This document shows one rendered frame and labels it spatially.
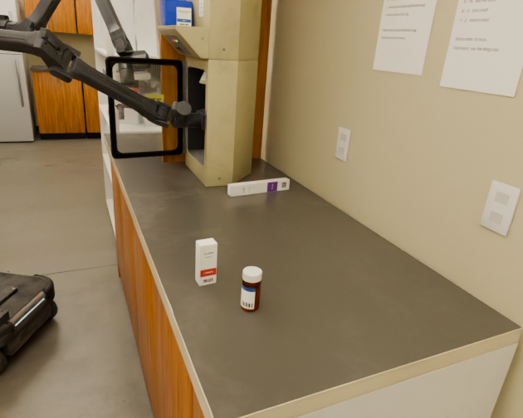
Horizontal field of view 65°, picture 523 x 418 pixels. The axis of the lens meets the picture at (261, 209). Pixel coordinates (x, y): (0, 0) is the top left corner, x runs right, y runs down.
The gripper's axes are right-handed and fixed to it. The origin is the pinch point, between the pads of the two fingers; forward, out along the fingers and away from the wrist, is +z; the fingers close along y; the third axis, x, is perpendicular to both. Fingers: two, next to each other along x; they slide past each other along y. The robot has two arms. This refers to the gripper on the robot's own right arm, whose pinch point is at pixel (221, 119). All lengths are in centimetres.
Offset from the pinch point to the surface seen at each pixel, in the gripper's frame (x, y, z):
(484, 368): 32, -118, 22
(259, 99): -5.6, 23.2, 26.4
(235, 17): -37.5, -14.3, -0.7
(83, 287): 117, 79, -60
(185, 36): -30.6, -14.5, -18.1
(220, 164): 14.6, -14.2, -4.5
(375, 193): 13, -61, 34
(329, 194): 22, -35, 33
